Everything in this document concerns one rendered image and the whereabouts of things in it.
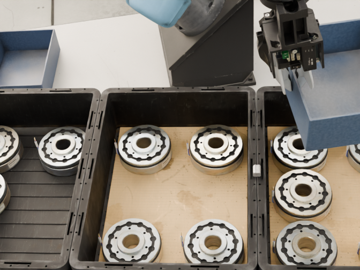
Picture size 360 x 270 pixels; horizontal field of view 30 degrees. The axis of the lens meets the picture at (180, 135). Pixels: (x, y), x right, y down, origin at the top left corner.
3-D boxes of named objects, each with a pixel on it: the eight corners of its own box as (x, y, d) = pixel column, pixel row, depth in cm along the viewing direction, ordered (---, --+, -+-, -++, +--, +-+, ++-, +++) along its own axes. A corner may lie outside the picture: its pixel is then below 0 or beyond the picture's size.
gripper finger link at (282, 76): (278, 115, 100) (274, 72, 93) (270, 87, 104) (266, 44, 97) (298, 111, 100) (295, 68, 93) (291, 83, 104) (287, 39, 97)
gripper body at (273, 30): (271, 82, 92) (262, 16, 83) (261, 40, 98) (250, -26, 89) (327, 70, 92) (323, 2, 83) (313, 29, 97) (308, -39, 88)
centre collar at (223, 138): (202, 136, 131) (202, 134, 130) (227, 133, 131) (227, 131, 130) (204, 155, 127) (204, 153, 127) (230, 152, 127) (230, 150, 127)
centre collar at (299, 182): (286, 182, 122) (287, 180, 121) (314, 179, 122) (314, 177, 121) (291, 204, 119) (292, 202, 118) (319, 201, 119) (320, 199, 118)
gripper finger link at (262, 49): (261, 74, 100) (255, 30, 93) (259, 67, 101) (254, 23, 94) (292, 68, 99) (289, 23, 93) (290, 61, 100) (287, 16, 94)
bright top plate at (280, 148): (273, 126, 131) (273, 124, 131) (325, 127, 130) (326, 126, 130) (272, 167, 125) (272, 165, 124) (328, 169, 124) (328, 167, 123)
